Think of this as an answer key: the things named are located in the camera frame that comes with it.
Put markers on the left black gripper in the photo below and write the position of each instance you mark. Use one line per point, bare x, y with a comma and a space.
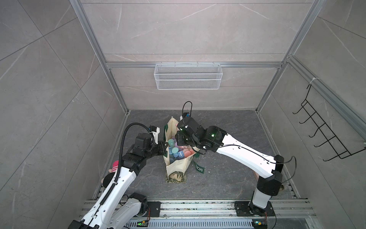
162, 147

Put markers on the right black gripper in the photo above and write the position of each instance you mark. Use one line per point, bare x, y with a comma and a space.
179, 138

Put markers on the teal hourglass front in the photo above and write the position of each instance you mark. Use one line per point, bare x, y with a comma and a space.
171, 143

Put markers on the teal hourglass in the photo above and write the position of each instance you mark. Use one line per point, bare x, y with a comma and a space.
171, 143
175, 150

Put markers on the pink hourglass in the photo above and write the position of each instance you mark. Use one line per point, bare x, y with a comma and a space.
188, 152

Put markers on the blue hourglass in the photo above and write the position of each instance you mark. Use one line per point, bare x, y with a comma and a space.
180, 155

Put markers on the cream canvas tote bag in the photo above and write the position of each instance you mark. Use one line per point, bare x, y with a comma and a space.
176, 168

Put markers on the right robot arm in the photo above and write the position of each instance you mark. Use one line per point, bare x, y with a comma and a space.
268, 168

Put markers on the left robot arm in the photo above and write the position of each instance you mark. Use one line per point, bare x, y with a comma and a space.
120, 177

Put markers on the pink toy at left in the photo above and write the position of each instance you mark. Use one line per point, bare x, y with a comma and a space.
108, 178

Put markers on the white wire mesh basket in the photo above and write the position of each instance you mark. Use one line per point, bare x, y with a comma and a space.
188, 77

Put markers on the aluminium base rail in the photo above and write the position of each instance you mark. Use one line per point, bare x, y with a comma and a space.
199, 214

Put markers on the black wire hook rack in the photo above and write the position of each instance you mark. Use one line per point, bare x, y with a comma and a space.
324, 130

